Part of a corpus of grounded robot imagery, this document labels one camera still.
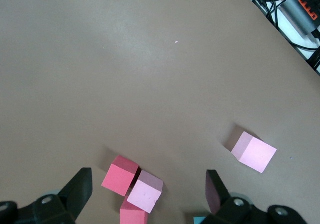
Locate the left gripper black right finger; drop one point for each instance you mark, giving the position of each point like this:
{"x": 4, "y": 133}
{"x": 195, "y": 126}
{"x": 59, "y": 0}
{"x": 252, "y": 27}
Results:
{"x": 217, "y": 196}

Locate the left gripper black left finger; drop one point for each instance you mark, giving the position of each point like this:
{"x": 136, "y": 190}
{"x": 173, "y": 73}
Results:
{"x": 75, "y": 194}

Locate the blue foam cube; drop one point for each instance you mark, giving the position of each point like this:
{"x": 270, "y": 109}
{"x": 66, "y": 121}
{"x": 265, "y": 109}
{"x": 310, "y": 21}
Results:
{"x": 199, "y": 220}

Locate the red foam cube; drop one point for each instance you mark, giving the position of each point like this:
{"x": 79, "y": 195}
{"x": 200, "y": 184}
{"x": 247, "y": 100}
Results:
{"x": 118, "y": 177}
{"x": 132, "y": 215}

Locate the dented pink foam cube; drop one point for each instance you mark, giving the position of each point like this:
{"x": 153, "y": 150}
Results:
{"x": 145, "y": 196}

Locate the grey metal device box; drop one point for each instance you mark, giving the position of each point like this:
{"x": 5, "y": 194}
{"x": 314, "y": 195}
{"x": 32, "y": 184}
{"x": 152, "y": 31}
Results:
{"x": 296, "y": 14}

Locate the orange connector block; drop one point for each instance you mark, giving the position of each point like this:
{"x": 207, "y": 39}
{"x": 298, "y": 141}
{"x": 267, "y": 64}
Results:
{"x": 310, "y": 5}

